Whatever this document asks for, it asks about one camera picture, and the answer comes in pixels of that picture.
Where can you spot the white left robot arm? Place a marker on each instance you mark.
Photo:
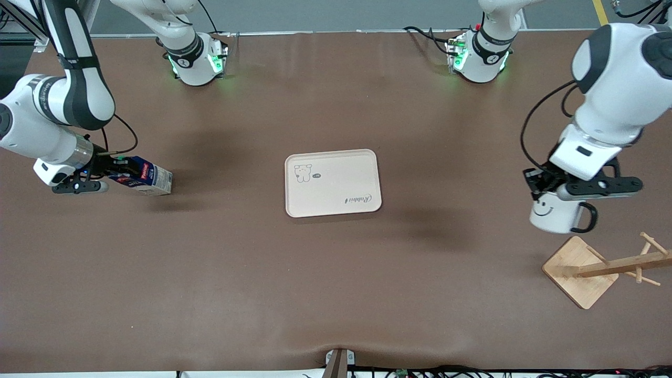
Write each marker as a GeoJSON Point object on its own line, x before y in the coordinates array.
{"type": "Point", "coordinates": [619, 79]}

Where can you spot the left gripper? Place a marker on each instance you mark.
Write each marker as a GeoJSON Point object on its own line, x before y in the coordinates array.
{"type": "Point", "coordinates": [541, 181]}

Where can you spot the aluminium frame profile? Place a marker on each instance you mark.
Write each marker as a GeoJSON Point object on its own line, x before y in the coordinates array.
{"type": "Point", "coordinates": [39, 46]}

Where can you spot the blue Pascual milk carton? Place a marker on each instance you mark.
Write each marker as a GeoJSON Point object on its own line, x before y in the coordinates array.
{"type": "Point", "coordinates": [152, 178]}

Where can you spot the cream Rabbit print tray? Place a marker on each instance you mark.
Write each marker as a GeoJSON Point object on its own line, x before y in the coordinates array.
{"type": "Point", "coordinates": [336, 186]}

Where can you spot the wooden mug rack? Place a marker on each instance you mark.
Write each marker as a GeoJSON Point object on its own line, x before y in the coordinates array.
{"type": "Point", "coordinates": [572, 268]}

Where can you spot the white smiley face mug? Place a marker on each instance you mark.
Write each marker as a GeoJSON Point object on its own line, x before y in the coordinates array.
{"type": "Point", "coordinates": [551, 216]}

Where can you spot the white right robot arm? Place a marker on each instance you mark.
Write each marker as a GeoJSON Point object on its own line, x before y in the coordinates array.
{"type": "Point", "coordinates": [79, 94]}

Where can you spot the metal table edge bracket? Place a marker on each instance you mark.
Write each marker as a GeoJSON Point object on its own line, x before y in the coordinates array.
{"type": "Point", "coordinates": [338, 362]}

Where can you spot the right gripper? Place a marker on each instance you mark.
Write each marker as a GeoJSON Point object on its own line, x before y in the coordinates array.
{"type": "Point", "coordinates": [103, 164]}

